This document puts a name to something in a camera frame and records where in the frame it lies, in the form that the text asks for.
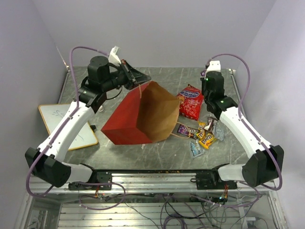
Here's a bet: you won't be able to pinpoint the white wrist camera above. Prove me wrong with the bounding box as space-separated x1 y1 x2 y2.
206 61 221 73
108 46 121 66

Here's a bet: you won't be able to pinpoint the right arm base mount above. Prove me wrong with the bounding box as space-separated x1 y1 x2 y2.
190 164 238 190

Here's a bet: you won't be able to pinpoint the red candy bag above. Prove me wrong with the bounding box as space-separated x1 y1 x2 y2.
176 84 204 121

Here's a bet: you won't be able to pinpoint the purple cable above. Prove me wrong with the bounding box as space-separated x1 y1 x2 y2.
25 46 109 198
205 53 283 191

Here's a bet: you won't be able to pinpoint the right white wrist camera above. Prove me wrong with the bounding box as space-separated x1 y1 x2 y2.
206 61 221 73

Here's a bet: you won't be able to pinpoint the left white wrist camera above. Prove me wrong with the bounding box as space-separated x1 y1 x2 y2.
108 46 121 66

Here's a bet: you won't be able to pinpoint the red paper bag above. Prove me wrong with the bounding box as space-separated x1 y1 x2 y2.
101 81 180 145

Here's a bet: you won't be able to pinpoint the white blue snack wrapper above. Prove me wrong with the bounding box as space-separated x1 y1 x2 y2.
190 140 205 158

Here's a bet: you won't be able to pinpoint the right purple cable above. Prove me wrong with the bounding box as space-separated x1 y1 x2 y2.
205 53 283 191

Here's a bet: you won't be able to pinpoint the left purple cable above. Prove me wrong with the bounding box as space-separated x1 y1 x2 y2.
25 46 109 198

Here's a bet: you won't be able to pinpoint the small whiteboard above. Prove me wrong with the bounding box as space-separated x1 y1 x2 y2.
39 102 98 150

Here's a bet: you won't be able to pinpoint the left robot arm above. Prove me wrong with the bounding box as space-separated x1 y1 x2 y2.
25 56 151 189

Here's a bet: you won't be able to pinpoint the silver grey snack wrapper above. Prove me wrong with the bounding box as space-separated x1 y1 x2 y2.
212 122 225 141

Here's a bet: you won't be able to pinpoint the purple m&m pack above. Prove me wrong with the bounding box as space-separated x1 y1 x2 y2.
177 124 199 139

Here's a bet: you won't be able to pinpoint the aluminium frame rail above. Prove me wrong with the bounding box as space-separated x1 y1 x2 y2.
26 171 277 194

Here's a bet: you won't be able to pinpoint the loose cables under table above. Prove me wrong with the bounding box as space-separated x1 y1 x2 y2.
78 186 260 229

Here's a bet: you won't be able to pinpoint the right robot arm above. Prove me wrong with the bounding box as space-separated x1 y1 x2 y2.
202 71 284 189

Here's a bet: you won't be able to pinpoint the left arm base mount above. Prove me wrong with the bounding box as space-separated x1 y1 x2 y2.
68 171 112 191

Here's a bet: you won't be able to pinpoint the yellow m&m pack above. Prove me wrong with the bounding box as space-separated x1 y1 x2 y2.
199 134 217 149
196 122 207 140

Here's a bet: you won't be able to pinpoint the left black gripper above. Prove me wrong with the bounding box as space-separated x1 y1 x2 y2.
102 60 152 92

